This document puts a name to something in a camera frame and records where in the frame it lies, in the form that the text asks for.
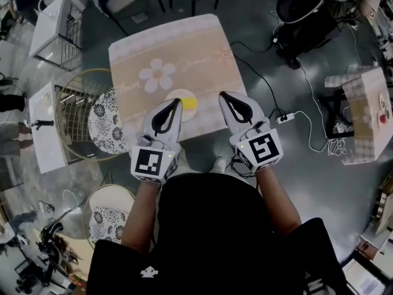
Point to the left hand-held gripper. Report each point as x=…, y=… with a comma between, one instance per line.
x=153, y=161

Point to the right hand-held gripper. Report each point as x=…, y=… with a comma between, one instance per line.
x=261, y=147

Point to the round white plate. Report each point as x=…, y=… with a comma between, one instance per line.
x=188, y=113

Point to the yellow corn cob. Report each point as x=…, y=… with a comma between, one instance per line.
x=190, y=104

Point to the person's left forearm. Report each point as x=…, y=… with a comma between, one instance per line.
x=139, y=214

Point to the person's right forearm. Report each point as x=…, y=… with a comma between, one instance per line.
x=277, y=201

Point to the white power strip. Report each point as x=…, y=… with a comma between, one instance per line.
x=285, y=117

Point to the person's white right shoe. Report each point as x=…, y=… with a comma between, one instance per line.
x=219, y=164

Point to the black white floral cushion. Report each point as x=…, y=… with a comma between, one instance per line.
x=107, y=124
x=106, y=224

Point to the beige floral tablecloth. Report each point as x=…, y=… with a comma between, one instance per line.
x=172, y=48

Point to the clear plastic cup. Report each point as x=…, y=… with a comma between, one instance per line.
x=73, y=197

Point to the small white side table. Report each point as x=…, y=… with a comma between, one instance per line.
x=49, y=152

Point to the black machine base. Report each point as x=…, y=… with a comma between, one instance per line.
x=307, y=17

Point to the person's black clothing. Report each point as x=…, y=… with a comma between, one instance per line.
x=212, y=232

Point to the table with checked beige cloth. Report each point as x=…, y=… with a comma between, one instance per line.
x=365, y=124

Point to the grey seat metal chair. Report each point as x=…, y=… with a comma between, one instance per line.
x=126, y=2

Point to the red round object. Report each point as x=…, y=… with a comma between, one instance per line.
x=383, y=119

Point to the wooden shelf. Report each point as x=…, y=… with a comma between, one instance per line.
x=382, y=207

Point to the open laptop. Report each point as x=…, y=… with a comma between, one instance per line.
x=365, y=278

